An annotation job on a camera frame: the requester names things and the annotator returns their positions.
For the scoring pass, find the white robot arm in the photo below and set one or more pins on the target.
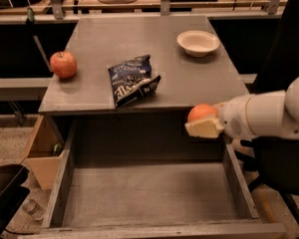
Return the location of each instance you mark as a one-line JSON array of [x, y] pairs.
[[250, 116]]

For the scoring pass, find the white bowl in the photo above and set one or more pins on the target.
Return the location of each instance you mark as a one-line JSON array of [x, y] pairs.
[[198, 43]]

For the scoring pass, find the orange fruit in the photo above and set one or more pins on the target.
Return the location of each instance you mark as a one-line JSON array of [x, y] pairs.
[[201, 111]]

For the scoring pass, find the red apple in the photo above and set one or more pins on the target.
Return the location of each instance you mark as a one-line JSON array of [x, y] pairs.
[[63, 64]]

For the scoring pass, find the blue chip bag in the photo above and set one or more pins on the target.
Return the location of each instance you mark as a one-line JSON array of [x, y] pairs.
[[132, 80]]

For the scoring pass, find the open grey drawer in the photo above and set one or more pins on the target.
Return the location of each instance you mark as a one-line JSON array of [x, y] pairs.
[[139, 177]]

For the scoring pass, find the black chair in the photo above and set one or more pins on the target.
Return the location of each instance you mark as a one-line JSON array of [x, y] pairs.
[[277, 159]]

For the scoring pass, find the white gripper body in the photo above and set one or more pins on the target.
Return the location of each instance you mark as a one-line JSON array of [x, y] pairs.
[[233, 116]]

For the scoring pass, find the grey cabinet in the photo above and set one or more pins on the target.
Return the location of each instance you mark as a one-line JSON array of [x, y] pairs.
[[82, 108]]

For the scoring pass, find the black object lower left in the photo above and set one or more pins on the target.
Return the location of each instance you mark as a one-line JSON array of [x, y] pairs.
[[12, 191]]

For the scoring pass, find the wooden box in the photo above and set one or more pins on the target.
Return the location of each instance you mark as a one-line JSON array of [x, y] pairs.
[[39, 153]]

